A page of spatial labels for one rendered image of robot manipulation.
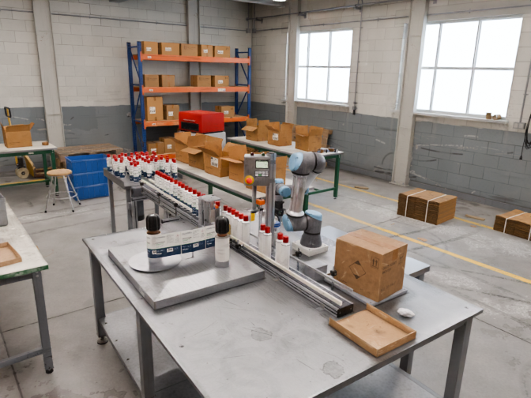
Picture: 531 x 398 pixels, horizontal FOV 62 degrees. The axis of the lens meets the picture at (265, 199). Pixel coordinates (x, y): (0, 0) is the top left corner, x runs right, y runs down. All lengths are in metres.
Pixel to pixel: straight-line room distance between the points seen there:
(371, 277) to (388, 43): 6.84
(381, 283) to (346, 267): 0.22
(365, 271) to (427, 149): 6.06
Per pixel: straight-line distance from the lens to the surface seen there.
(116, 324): 3.45
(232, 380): 1.86
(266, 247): 2.69
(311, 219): 2.90
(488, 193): 7.86
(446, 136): 8.10
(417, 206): 6.60
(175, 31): 10.87
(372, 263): 2.35
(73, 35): 10.07
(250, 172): 2.78
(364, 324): 2.24
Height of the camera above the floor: 1.99
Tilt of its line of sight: 16 degrees down
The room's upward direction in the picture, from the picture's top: 1 degrees clockwise
